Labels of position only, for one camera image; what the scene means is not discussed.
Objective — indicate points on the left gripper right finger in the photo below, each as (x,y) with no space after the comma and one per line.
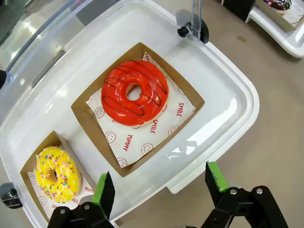
(216,180)

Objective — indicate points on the yellow sprinkled donut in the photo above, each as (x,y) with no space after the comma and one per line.
(66,185)

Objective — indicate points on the black lid hinge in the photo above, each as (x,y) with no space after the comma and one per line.
(9,194)
(183,31)

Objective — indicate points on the white printed paper liner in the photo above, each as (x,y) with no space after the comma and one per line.
(83,195)
(142,142)

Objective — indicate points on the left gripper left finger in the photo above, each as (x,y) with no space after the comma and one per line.
(104,194)

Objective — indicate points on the clear display case lid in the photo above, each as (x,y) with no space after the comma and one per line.
(47,35)

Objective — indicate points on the chocolate donut with coloured sprinkles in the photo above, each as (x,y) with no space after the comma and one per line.
(278,4)

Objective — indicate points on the red glazed donut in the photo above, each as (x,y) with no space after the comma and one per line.
(118,107)

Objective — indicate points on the brown cardboard donut box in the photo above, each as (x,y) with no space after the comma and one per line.
(47,142)
(80,114)

